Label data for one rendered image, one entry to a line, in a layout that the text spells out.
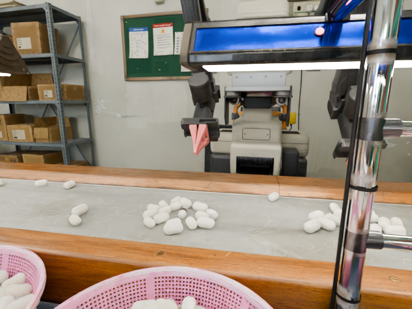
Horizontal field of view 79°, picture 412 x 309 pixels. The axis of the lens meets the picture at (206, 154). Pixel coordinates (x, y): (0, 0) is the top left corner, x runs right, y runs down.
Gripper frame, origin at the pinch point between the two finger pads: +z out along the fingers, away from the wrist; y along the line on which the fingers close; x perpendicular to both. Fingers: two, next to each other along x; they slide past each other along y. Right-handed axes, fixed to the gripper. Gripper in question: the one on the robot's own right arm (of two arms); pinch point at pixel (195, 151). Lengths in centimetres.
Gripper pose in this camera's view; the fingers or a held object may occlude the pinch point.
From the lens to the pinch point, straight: 64.1
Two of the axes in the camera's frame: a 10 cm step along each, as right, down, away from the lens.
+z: -1.4, 7.8, -6.2
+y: 9.8, 0.3, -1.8
